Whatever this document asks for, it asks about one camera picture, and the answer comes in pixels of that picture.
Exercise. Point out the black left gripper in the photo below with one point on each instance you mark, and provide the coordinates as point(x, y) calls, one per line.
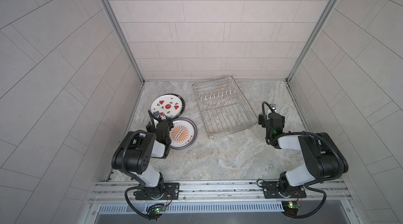
point(168, 125)

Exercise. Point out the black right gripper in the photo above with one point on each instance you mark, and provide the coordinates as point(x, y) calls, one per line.
point(264, 118)

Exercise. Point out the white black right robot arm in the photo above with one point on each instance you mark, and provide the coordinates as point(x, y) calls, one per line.
point(323, 161)

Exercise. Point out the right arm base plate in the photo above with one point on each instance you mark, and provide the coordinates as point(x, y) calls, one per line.
point(271, 190)

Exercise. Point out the right green circuit board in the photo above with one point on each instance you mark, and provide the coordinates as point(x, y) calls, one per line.
point(291, 208)

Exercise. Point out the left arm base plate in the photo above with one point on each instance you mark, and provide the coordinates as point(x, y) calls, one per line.
point(171, 190)

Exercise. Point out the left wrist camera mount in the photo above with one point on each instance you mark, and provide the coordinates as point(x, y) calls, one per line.
point(157, 116)

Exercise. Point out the green circuit board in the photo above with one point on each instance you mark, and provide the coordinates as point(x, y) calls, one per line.
point(156, 210)
point(291, 208)

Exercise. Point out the aluminium front rail frame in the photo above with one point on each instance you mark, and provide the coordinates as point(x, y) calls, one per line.
point(218, 197)

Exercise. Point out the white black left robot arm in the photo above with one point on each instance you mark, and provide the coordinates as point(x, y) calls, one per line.
point(133, 155)

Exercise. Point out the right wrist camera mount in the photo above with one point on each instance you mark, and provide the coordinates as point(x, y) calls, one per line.
point(272, 108)

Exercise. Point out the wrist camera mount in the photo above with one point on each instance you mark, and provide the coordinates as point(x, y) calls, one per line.
point(157, 116)
point(272, 108)

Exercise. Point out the white watermelon plate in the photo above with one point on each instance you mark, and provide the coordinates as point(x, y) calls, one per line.
point(167, 105)

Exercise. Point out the left green circuit board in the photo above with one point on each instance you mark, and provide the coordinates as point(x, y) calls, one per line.
point(156, 210)

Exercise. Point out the dark striped rim plate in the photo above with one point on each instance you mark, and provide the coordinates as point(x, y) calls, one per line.
point(182, 106)

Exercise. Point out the wire metal dish rack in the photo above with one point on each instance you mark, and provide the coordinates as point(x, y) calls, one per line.
point(223, 107)

